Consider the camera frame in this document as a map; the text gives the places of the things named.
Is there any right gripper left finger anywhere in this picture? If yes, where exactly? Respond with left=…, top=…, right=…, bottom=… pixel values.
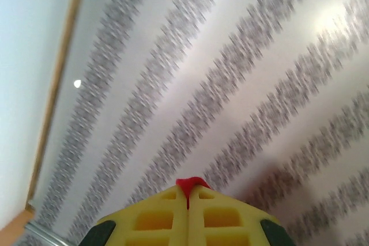
left=82, top=185, right=190, bottom=246

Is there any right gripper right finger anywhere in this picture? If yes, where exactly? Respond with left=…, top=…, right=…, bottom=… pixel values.
left=189, top=186, right=295, bottom=246

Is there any red t-shirt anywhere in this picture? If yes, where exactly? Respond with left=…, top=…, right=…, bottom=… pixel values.
left=175, top=176, right=214, bottom=211

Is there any wooden edge strip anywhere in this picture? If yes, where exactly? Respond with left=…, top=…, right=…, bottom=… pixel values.
left=25, top=0, right=89, bottom=212

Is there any aluminium frame post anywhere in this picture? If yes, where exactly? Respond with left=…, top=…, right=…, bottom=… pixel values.
left=25, top=219, right=70, bottom=246

